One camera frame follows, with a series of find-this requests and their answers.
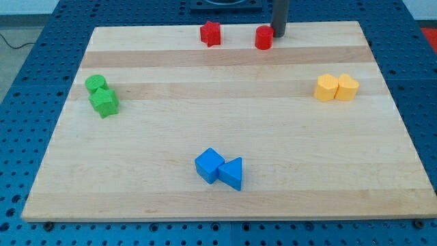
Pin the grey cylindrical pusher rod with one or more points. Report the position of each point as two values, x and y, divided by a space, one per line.
280 9

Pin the red cylinder block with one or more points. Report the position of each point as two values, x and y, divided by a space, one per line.
264 37

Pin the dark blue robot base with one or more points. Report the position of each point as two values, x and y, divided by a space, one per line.
224 5

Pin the red star block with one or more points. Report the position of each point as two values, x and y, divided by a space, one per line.
210 33

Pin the green star block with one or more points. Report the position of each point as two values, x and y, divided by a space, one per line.
105 102

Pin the yellow pentagon block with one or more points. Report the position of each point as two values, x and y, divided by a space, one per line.
326 87

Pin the yellow heart block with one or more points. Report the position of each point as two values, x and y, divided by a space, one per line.
347 88

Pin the light wooden board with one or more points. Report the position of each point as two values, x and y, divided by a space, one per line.
302 158

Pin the blue triangle block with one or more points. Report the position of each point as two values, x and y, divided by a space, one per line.
231 173

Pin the blue cube block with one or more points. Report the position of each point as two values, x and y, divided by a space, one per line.
207 165

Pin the green cylinder block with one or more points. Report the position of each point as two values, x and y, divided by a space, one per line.
95 82

